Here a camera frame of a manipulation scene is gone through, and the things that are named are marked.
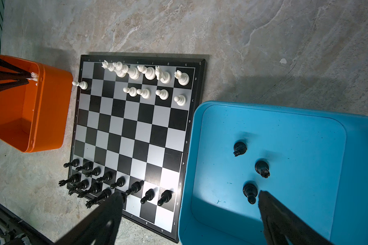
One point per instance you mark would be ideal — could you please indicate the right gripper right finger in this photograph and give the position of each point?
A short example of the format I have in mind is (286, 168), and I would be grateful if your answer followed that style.
(283, 227)

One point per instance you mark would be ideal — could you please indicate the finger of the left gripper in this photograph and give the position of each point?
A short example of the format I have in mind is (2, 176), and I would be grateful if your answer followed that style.
(19, 72)
(9, 85)

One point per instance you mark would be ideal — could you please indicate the orange plastic bin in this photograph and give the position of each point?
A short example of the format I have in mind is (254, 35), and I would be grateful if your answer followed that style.
(33, 116)

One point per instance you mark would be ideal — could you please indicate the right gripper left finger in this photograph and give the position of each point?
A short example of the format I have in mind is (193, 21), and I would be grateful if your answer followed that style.
(100, 227)

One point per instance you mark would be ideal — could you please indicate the white pawn far left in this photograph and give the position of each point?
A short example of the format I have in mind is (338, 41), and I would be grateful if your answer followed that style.
(83, 85)

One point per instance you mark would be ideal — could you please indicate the white back row piece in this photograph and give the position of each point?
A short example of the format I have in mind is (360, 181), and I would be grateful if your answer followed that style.
(108, 66)

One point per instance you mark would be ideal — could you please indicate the white piece in bin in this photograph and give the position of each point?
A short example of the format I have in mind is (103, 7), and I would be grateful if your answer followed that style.
(34, 76)

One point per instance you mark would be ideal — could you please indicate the blue plastic bin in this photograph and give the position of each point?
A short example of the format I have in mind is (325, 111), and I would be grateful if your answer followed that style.
(318, 163)

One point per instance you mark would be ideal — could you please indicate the black white chessboard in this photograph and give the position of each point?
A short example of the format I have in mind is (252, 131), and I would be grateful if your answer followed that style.
(132, 130)

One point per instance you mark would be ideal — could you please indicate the black piece in bin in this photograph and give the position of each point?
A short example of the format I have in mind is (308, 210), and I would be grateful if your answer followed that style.
(262, 168)
(251, 192)
(240, 148)

